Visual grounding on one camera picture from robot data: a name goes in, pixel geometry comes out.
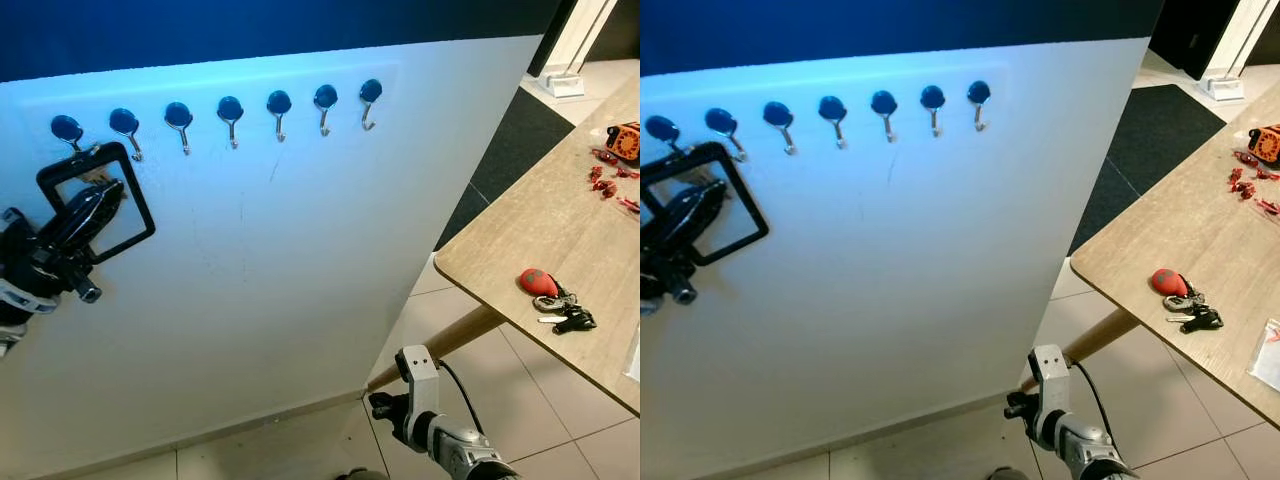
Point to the dark navy rug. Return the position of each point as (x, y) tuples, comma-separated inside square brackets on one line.
[(1150, 150), (510, 150)]

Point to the white partition board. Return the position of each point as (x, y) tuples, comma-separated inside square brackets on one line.
[(900, 320), (250, 300)]

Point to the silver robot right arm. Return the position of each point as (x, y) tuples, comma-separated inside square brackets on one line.
[(465, 455), (1090, 455)]

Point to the red fob key bunch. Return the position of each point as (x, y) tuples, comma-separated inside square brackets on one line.
[(537, 281), (1168, 281)]

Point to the wide orange black device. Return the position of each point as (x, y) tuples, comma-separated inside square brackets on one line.
[(1266, 145), (625, 142)]

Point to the small red plastic part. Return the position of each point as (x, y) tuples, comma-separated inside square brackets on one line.
[(1247, 158), (1268, 207), (630, 205), (1267, 173), (1240, 182), (603, 155), (598, 178), (628, 172)]

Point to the clear plastic paper sleeve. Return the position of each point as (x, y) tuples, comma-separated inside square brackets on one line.
[(1266, 355), (634, 355)]

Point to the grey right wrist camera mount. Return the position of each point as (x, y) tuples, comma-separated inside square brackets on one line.
[(418, 370), (1048, 372)]

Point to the light wooden table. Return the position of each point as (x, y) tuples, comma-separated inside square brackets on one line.
[(560, 230), (1200, 240)]

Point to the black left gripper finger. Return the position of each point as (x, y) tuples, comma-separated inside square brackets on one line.
[(95, 205), (702, 205), (100, 232), (707, 232)]

